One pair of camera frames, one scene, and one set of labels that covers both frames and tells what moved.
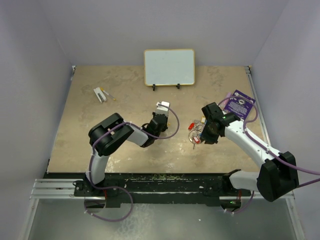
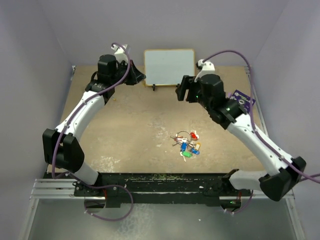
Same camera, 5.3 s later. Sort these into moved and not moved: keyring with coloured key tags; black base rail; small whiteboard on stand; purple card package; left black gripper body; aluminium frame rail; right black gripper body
Moved: right black gripper body; left black gripper body; keyring with coloured key tags
Not moved: small whiteboard on stand; black base rail; aluminium frame rail; purple card package
